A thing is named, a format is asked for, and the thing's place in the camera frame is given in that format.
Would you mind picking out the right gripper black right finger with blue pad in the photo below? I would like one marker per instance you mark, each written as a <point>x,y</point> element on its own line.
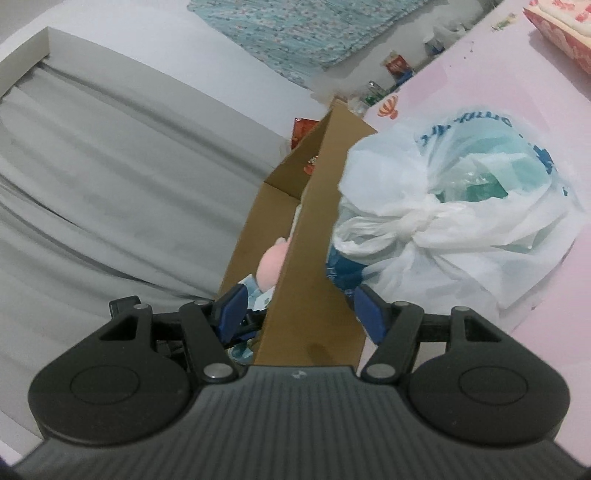
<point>397,329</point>

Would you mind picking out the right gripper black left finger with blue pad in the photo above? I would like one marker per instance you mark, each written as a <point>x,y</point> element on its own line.
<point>196,336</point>

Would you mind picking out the pink plush pig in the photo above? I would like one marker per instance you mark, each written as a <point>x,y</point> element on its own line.
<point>271,264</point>

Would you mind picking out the blue checked towel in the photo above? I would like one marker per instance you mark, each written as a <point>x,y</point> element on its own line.
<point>241,346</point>

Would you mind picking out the brown cardboard box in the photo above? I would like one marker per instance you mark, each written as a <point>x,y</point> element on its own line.
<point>308,322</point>

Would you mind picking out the grey curtain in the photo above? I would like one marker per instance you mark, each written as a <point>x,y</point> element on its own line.
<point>111,187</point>

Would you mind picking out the white plastic bag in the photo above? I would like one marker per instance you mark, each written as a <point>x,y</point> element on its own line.
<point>463,210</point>

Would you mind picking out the red orange snack bag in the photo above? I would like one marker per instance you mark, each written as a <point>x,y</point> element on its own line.
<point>301,128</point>

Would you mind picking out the red can on floor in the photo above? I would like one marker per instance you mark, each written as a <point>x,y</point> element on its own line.
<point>398,67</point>

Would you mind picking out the pink wet wipes pack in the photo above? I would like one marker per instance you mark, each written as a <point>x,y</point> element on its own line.
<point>566,24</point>

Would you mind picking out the floral teal wall cloth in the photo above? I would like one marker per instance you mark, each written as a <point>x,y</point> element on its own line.
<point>301,38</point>

